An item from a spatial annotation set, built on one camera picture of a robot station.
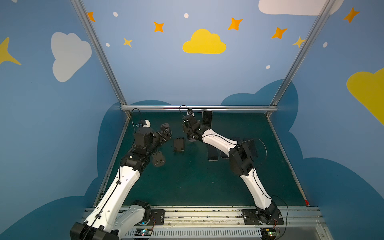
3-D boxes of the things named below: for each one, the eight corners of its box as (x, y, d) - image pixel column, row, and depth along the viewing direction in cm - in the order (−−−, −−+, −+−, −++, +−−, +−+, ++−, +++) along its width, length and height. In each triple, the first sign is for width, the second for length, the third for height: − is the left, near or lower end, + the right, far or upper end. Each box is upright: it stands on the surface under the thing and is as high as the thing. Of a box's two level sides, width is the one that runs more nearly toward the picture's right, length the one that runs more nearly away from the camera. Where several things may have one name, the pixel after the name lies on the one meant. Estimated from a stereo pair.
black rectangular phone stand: (174, 152, 101) (173, 146, 95) (174, 145, 105) (173, 139, 99) (184, 153, 101) (184, 146, 95) (184, 145, 105) (184, 139, 99)
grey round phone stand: (153, 166, 94) (151, 160, 87) (155, 158, 98) (152, 151, 91) (164, 166, 94) (162, 160, 87) (165, 158, 98) (163, 151, 91)
